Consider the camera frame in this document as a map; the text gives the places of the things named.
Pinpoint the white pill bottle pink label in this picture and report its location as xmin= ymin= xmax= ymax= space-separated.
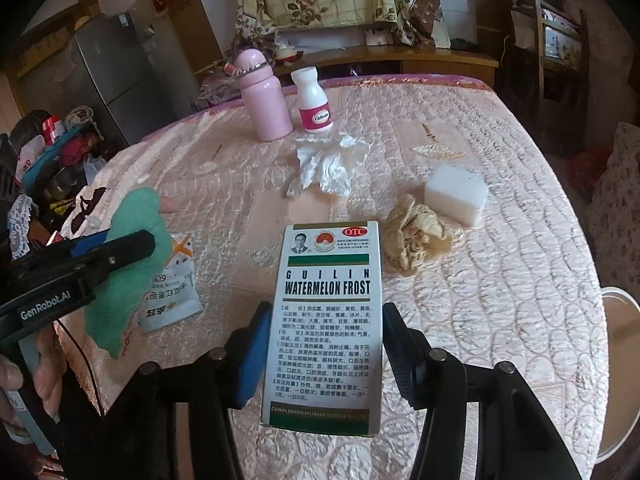
xmin=291 ymin=66 xmax=333 ymax=133

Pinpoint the person's left hand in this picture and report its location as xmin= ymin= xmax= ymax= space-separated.
xmin=0 ymin=324 xmax=66 ymax=426

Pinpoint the green white medicine box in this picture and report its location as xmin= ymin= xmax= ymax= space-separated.
xmin=262 ymin=221 xmax=383 ymax=437

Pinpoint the beige paper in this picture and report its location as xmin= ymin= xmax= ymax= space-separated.
xmin=382 ymin=194 xmax=452 ymax=275

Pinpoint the floral sofa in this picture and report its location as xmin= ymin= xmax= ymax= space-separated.
xmin=587 ymin=122 xmax=640 ymax=297

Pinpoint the green cloth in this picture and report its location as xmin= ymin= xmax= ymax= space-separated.
xmin=85 ymin=188 xmax=172 ymax=360

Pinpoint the white orange snack packet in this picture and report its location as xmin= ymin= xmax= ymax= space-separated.
xmin=138 ymin=233 xmax=204 ymax=333

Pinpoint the crumpled white tissue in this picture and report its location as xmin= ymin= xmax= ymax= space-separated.
xmin=286 ymin=132 xmax=371 ymax=198

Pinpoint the pink water bottle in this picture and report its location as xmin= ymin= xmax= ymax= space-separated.
xmin=234 ymin=49 xmax=294 ymax=142

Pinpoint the wooden chair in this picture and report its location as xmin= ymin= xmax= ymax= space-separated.
xmin=502 ymin=0 xmax=590 ymax=157

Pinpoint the grey refrigerator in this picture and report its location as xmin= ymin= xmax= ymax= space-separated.
xmin=54 ymin=12 xmax=196 ymax=148

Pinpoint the white sponge block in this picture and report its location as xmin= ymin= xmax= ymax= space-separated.
xmin=424 ymin=165 xmax=488 ymax=226

